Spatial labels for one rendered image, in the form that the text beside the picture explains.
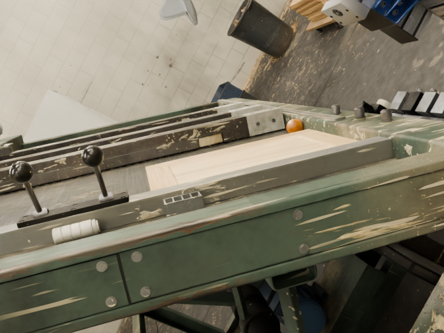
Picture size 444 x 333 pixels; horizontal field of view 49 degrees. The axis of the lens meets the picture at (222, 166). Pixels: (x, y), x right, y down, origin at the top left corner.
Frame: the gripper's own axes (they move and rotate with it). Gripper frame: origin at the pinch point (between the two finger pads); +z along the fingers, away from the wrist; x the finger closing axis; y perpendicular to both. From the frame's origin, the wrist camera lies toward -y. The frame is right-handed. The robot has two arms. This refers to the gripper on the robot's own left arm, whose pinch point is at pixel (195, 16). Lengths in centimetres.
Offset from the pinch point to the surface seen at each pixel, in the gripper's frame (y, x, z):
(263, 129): -12, -62, 39
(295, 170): 0.6, 4.8, 34.5
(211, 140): 5, -63, 32
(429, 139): -19.9, 17.0, 40.1
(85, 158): 30.9, 8.9, 9.7
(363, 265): -19, -77, 111
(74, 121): 75, -414, 0
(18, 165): 40.3, 8.6, 4.4
